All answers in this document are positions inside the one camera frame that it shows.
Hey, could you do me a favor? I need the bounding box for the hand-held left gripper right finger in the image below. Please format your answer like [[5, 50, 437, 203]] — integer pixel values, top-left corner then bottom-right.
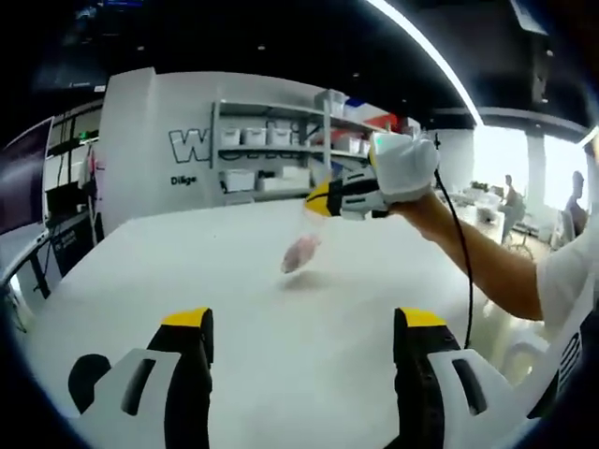
[[393, 307, 516, 449]]

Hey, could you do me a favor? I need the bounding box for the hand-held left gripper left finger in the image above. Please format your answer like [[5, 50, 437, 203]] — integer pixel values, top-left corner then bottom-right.
[[81, 307, 215, 449]]

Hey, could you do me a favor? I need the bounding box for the pink item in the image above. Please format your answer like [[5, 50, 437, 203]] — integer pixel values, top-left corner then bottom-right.
[[279, 204, 329, 276]]

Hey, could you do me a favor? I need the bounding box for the person's right hand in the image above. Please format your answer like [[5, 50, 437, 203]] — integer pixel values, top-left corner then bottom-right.
[[376, 134, 441, 205]]

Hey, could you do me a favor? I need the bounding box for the grey metal shelf rack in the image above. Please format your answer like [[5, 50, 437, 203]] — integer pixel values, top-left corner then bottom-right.
[[210, 90, 422, 208]]

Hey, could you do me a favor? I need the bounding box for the white chair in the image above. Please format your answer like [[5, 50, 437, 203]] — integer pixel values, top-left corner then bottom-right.
[[486, 303, 558, 383]]

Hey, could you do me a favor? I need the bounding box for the long ceiling light strip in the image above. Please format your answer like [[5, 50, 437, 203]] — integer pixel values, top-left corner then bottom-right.
[[363, 0, 482, 128]]

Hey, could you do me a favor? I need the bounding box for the group of white storage boxes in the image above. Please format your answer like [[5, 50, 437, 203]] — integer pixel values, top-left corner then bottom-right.
[[218, 88, 375, 194]]

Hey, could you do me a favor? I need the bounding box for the white office desk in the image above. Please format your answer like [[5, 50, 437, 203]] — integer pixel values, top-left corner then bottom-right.
[[460, 184, 507, 236]]

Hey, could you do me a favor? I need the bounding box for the person's white shirt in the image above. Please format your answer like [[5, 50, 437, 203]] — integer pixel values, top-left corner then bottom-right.
[[504, 219, 599, 422]]

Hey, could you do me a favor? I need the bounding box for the black cabinet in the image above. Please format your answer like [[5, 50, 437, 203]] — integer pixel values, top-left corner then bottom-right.
[[46, 184, 106, 278]]

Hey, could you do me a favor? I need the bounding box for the white pink hanging cloth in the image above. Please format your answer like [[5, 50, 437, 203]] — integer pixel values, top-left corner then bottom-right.
[[80, 144, 109, 245]]

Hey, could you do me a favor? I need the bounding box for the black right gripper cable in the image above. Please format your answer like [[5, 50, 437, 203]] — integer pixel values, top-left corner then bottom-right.
[[432, 167, 475, 350]]

